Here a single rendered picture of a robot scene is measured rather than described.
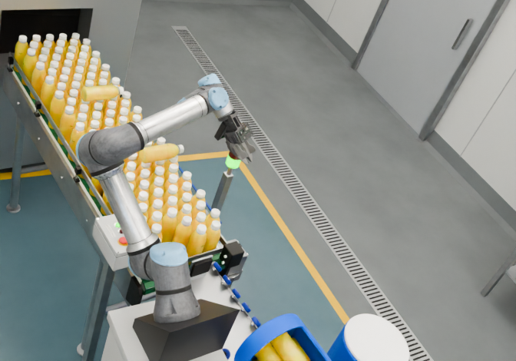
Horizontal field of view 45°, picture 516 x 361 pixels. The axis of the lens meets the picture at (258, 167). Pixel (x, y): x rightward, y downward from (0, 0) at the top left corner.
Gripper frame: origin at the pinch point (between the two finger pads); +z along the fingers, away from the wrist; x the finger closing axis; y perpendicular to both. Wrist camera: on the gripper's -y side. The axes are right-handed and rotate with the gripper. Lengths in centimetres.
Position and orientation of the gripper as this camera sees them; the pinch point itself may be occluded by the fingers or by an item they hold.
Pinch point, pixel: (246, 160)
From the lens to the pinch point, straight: 240.5
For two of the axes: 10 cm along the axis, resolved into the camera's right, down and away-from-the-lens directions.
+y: 5.9, -0.3, -8.1
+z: 4.5, 8.5, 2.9
